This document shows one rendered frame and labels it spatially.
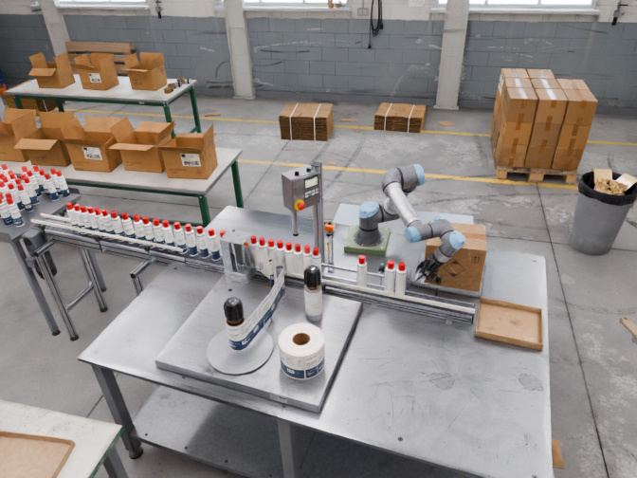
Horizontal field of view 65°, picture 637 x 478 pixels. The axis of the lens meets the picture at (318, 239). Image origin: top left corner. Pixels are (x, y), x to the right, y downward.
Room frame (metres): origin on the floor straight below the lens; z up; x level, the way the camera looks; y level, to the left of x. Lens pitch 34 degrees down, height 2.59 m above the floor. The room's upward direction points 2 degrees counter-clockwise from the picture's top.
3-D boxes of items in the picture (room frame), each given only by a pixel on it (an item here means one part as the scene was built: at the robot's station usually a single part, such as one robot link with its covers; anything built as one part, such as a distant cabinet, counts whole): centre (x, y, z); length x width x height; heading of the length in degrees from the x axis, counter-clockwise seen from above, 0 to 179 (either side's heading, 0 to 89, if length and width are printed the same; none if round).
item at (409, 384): (2.00, -0.08, 0.82); 2.10 x 1.50 x 0.02; 69
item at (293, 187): (2.25, 0.08, 1.38); 0.17 x 0.10 x 0.19; 124
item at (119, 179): (4.06, 1.82, 0.39); 2.20 x 0.80 x 0.78; 75
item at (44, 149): (4.05, 2.28, 0.97); 0.44 x 0.38 x 0.37; 170
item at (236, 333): (1.64, 0.38, 1.04); 0.09 x 0.09 x 0.29
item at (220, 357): (1.64, 0.38, 0.89); 0.31 x 0.31 x 0.01
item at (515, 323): (1.78, -0.92, 0.85); 0.30 x 0.26 x 0.04; 69
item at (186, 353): (1.76, 0.28, 0.86); 0.80 x 0.67 x 0.05; 69
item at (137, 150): (3.90, 1.39, 0.96); 0.53 x 0.45 x 0.37; 167
